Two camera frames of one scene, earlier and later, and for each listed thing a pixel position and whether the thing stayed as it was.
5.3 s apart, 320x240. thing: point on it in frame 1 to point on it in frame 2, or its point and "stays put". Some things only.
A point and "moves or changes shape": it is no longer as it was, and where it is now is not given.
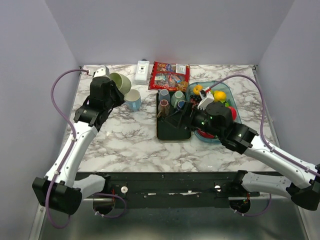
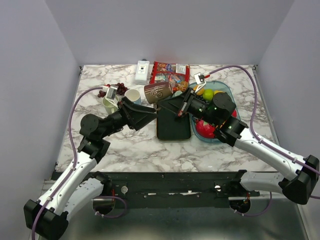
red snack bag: [170, 76] stays put
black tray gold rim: [168, 128] stays put
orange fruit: [197, 89] stays put
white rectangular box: [142, 72] stays put
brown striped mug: [163, 109] to [155, 92]
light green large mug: [122, 82] moves or changes shape
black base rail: [169, 189] stays put
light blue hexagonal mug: [133, 100] stays put
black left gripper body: [116, 98] to [117, 120]
